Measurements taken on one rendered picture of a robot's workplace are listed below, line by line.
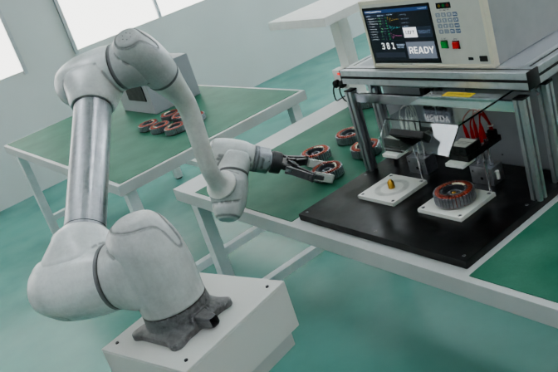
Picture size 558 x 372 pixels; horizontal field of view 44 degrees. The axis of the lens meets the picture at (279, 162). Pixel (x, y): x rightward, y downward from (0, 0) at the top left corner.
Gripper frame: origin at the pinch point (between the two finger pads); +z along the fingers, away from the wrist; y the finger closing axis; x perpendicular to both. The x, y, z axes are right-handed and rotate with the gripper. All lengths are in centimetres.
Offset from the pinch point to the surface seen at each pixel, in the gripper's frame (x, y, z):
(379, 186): 7.2, 28.0, 10.0
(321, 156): 1.0, -13.9, 0.3
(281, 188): -9.9, -2.6, -13.4
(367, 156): 11.4, 12.1, 8.7
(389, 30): 53, 26, 0
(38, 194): -120, -217, -129
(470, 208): 16, 59, 25
